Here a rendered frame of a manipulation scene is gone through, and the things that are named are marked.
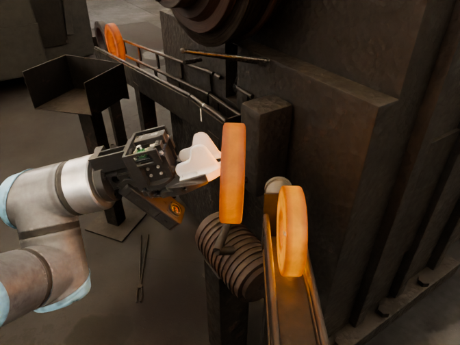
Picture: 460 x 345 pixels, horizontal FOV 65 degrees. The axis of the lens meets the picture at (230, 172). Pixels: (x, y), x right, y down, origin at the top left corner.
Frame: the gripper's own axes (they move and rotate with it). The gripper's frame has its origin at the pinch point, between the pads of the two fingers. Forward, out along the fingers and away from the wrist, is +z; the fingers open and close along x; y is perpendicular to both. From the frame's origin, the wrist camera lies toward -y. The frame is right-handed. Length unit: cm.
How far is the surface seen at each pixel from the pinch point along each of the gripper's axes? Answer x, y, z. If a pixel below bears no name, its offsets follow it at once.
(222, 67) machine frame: 57, -4, -5
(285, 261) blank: -7.7, -14.9, 4.6
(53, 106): 72, -6, -69
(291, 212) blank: -3.4, -9.1, 7.1
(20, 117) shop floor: 179, -39, -168
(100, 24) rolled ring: 137, 7, -67
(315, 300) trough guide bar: -13.5, -17.5, 7.8
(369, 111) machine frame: 15.4, -5.6, 24.3
